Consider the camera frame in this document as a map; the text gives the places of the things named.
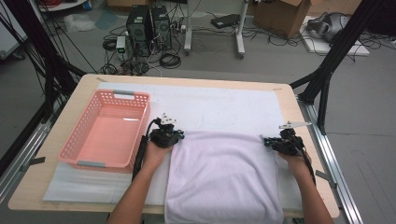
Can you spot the large cardboard box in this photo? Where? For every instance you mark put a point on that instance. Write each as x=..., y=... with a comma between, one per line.
x=336, y=5

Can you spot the grey metal bracket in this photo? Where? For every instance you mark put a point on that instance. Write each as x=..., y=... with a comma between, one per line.
x=325, y=177
x=32, y=162

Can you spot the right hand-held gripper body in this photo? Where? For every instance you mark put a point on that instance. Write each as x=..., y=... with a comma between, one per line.
x=289, y=144

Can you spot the grey headset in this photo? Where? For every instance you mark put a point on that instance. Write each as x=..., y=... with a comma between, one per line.
x=330, y=26

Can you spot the person's left hand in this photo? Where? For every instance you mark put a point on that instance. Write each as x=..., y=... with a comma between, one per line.
x=155, y=157

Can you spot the white foam mat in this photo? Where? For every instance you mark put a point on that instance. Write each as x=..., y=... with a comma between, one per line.
x=218, y=102

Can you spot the black metal frame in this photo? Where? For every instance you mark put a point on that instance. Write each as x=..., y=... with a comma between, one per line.
x=339, y=46

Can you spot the black flat device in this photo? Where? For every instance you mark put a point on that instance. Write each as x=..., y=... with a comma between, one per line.
x=225, y=21

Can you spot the aluminium rail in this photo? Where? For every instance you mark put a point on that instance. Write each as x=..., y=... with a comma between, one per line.
x=336, y=161
x=21, y=161

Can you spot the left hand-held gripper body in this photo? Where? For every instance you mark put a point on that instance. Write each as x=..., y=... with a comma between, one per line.
x=163, y=137

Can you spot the pink plastic basket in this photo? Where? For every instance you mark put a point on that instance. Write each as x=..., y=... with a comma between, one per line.
x=109, y=137

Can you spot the white metal stand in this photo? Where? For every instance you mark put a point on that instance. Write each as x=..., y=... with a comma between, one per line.
x=187, y=31

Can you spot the white foam board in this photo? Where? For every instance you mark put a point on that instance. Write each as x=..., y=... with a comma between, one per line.
x=320, y=46

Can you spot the person's right hand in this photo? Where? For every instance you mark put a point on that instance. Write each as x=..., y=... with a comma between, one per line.
x=299, y=166

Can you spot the clear plastic bag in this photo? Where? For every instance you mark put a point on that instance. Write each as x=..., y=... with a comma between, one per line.
x=79, y=22

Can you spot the white printed towel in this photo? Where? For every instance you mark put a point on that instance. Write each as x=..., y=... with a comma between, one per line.
x=224, y=177

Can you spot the white power adapter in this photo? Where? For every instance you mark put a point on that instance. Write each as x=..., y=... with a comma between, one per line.
x=120, y=43

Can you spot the narrow black computer tower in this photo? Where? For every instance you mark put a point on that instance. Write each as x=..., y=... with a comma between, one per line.
x=162, y=28

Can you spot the wide black computer tower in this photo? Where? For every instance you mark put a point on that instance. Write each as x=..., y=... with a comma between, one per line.
x=138, y=31

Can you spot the white cabinet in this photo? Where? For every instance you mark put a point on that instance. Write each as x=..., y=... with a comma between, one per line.
x=9, y=37

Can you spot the open cardboard box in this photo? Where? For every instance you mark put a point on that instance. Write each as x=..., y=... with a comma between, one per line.
x=277, y=17

